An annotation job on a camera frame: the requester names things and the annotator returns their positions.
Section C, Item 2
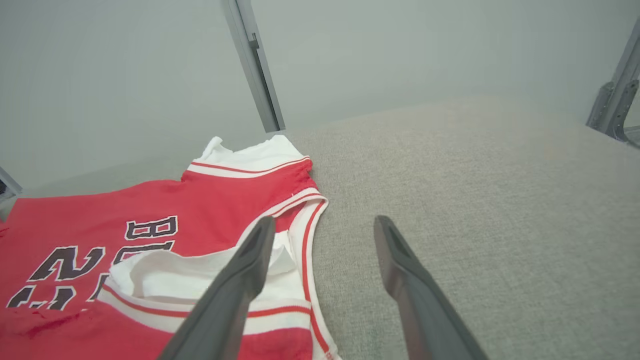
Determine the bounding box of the grey metal partition post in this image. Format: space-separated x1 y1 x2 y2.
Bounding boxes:
0 167 23 202
222 0 286 134

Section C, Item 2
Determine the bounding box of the grey metal frame bracket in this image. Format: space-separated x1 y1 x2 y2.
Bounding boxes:
586 19 640 149

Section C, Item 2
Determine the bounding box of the red white basketball jersey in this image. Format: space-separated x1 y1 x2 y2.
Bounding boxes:
0 135 342 360

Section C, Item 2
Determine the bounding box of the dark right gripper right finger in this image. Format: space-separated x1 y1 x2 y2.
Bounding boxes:
374 215 488 360

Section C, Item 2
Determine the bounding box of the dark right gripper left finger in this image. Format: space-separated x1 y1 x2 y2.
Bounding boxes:
157 216 277 360

